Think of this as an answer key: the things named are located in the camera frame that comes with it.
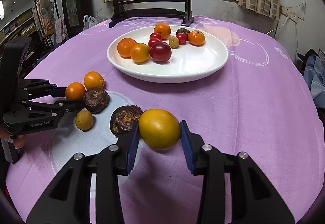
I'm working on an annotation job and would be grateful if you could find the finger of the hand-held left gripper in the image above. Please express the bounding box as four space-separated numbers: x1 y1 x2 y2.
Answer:
23 79 68 100
24 98 85 118

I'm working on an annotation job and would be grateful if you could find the dark red plum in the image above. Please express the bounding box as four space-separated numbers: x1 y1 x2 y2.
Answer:
149 41 171 63

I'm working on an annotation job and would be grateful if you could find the person's left hand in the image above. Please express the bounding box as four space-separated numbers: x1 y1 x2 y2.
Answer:
0 127 27 149

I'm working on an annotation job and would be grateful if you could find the blue clothes pile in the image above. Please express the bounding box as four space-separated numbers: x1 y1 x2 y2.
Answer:
303 55 325 109

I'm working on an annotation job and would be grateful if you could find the white power cable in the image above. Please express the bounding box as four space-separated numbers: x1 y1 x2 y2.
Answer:
266 17 290 35

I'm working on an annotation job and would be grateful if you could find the standing fan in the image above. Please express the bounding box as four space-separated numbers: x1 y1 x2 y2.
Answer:
38 0 55 22

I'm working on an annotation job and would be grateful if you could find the white wall socket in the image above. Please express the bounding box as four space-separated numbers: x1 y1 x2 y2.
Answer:
281 5 299 22

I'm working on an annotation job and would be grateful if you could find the orange mandarin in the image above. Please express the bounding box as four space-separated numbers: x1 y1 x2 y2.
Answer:
188 30 205 47
154 23 171 40
117 38 138 59

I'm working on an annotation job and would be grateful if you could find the white oval plate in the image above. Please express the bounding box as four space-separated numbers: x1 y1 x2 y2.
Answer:
107 25 228 84

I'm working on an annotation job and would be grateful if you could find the pink hanging cloth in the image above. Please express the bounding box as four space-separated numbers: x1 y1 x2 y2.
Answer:
54 18 68 44

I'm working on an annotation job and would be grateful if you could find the yellow round orange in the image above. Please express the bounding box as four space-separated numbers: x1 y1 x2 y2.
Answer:
139 109 181 150

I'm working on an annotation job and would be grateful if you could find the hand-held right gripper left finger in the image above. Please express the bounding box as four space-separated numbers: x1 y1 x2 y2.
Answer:
27 121 140 224

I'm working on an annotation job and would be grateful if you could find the bookshelf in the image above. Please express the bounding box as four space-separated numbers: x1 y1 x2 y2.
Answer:
0 8 38 45

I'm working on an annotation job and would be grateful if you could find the white plastic bag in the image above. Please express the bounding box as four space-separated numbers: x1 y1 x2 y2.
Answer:
83 15 100 31

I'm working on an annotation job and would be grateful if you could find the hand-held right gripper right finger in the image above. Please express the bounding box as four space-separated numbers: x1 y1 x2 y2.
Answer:
180 120 292 224

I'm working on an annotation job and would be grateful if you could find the small round kumquat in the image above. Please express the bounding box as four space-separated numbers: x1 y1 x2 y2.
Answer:
130 42 150 63
83 71 105 90
65 82 86 100

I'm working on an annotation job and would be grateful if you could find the purple tablecloth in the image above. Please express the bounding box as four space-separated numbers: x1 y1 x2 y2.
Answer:
5 17 322 224

